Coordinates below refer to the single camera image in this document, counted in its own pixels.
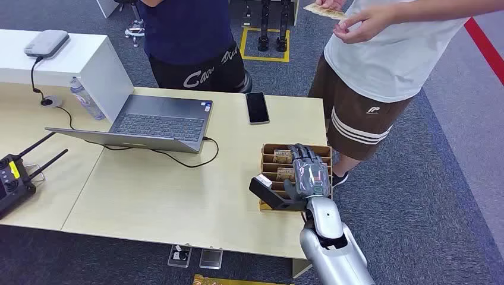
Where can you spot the person's right hand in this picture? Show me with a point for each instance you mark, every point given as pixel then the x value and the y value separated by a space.
pixel 330 4

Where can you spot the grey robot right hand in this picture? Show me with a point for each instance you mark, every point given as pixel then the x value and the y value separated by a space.
pixel 311 177

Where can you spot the person's left hand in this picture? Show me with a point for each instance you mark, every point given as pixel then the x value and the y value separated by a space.
pixel 370 23

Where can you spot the stack of brown cards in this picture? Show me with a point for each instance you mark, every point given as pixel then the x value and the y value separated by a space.
pixel 323 11

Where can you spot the brown printed card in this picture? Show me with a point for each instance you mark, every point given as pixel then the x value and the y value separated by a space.
pixel 284 174
pixel 282 156

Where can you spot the person's left forearm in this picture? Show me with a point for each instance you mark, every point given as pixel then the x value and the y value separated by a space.
pixel 441 10

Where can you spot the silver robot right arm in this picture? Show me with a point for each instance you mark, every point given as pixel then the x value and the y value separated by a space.
pixel 334 251

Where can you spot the person's black shoe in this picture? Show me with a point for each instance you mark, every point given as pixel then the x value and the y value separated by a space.
pixel 339 179

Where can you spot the person in white shirt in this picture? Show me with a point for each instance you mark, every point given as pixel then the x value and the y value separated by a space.
pixel 386 59

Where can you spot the wooden slotted card tray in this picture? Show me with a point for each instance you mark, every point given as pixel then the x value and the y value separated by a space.
pixel 271 167

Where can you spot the person in dark shirt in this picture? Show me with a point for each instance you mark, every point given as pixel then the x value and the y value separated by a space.
pixel 189 35

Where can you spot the black robot leg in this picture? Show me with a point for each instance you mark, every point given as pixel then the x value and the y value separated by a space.
pixel 282 27
pixel 263 27

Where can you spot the black smartphone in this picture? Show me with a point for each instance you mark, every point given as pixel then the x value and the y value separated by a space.
pixel 257 108

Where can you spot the gold foil sheet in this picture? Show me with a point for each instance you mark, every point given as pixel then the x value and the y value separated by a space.
pixel 236 281

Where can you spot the clear acrylic stand with part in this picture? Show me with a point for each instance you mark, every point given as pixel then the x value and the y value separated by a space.
pixel 180 255

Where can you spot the grey open laptop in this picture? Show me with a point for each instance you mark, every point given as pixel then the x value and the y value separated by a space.
pixel 157 126

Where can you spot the office chair base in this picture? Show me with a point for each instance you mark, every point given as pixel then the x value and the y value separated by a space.
pixel 136 29

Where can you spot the clear plastic water bottle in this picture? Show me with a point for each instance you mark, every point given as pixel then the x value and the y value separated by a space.
pixel 87 102

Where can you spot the white cabinet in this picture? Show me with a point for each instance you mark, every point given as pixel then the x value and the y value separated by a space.
pixel 71 59

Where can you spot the grey flat box device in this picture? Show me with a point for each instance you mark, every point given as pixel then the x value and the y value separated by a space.
pixel 46 43

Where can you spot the black remote controller with antennas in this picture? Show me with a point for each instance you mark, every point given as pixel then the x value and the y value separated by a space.
pixel 12 188

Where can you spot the black wrist camera with pale box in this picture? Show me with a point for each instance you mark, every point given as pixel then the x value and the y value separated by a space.
pixel 271 194

